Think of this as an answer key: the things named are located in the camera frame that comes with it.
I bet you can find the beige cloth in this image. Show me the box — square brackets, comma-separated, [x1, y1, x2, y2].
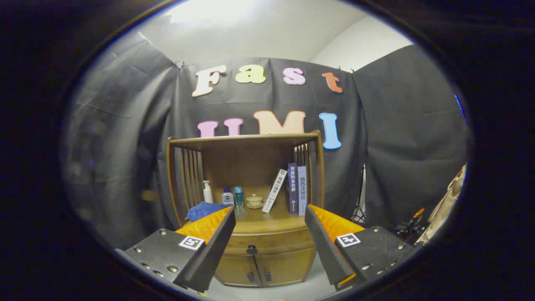
[416, 163, 468, 245]

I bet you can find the black tripod stand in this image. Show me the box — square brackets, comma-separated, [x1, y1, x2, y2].
[350, 165, 367, 224]

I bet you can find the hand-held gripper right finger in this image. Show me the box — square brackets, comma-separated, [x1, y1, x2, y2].
[304, 204, 418, 292]

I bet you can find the wooden countertop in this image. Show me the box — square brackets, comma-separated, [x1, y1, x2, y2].
[184, 196, 312, 235]

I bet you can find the black and orange clamp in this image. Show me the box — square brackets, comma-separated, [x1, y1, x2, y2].
[395, 208, 427, 237]

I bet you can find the wooden drawer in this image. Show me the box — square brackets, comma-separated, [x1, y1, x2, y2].
[224, 227, 318, 256]

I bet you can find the white book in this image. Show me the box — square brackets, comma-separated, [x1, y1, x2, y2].
[262, 168, 288, 214]

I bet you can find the wooden cabinet door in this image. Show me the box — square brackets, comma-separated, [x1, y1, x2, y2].
[255, 248, 317, 286]
[214, 254, 262, 287]

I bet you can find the light purple book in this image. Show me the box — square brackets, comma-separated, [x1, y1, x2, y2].
[297, 166, 308, 217]

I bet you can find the wooden cabinet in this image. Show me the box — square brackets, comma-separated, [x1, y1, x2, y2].
[166, 130, 326, 288]

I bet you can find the dark blue book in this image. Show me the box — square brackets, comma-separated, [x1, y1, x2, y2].
[287, 163, 299, 215]

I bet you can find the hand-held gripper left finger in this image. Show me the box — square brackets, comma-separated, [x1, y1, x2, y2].
[115, 206, 237, 293]

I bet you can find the blue folded towel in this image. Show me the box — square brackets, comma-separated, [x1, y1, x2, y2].
[187, 202, 230, 222]

